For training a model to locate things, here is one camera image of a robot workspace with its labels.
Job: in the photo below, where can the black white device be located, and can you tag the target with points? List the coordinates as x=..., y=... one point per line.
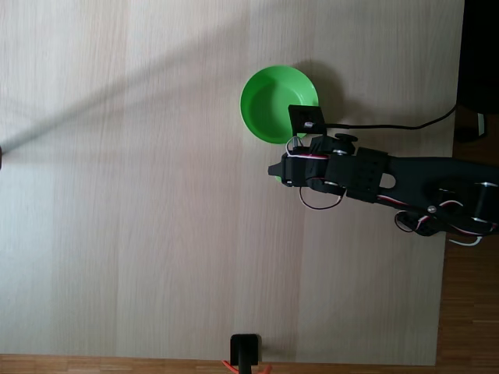
x=473, y=128

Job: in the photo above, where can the green plastic bowl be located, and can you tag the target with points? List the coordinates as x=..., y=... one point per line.
x=269, y=103

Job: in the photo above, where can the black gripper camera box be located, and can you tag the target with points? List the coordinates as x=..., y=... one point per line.
x=306, y=121

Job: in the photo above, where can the dark brown object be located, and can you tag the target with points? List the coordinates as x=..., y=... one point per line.
x=1, y=157

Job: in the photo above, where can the black camera stand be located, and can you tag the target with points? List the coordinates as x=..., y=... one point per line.
x=245, y=350

